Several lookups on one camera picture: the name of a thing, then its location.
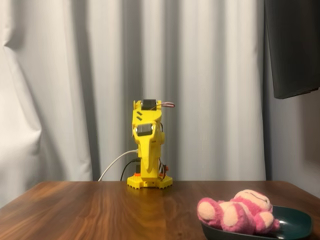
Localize yellow gripper body with servo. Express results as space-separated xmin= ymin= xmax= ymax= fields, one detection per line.
xmin=131 ymin=121 xmax=166 ymax=147

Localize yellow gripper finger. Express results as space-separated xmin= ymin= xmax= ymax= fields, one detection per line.
xmin=136 ymin=139 xmax=158 ymax=175

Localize pink strawberry bear plush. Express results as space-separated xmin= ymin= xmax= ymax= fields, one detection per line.
xmin=196 ymin=189 xmax=281 ymax=236

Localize dark green plastic bin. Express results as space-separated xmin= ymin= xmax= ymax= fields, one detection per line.
xmin=201 ymin=204 xmax=313 ymax=240

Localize white curtain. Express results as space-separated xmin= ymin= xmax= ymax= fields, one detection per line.
xmin=0 ymin=0 xmax=276 ymax=209

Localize black flat monitor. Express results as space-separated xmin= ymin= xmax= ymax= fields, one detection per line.
xmin=263 ymin=0 xmax=320 ymax=100

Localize black power cable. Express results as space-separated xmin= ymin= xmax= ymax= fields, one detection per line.
xmin=119 ymin=157 xmax=141 ymax=182

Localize white USB cable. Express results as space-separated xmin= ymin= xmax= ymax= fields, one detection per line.
xmin=97 ymin=149 xmax=140 ymax=182

